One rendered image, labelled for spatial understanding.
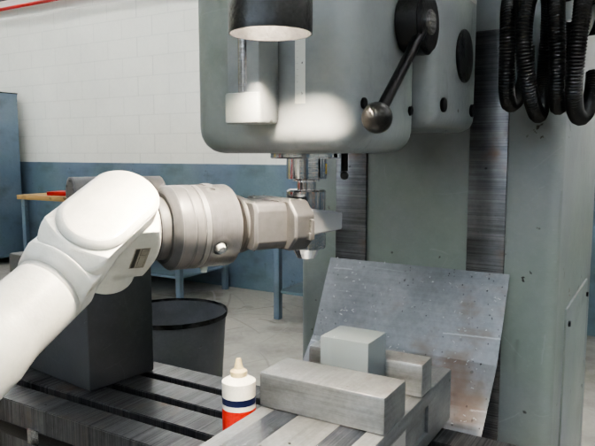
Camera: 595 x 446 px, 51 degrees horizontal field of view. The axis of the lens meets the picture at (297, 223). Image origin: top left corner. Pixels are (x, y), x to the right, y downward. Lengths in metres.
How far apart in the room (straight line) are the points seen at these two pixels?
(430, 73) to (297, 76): 0.21
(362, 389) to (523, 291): 0.45
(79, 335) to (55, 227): 0.45
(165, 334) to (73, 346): 1.58
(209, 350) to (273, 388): 1.96
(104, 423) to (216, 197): 0.38
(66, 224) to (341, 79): 0.29
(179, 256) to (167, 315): 2.39
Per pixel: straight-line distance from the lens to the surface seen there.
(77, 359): 1.01
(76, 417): 0.92
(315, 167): 0.72
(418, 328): 1.06
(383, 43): 0.69
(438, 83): 0.80
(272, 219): 0.67
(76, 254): 0.55
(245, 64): 0.63
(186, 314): 3.01
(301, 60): 0.64
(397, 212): 1.09
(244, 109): 0.63
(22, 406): 0.99
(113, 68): 7.15
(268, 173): 5.79
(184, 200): 0.63
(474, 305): 1.04
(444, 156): 1.06
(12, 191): 8.11
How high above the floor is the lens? 1.31
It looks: 6 degrees down
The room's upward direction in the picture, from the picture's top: straight up
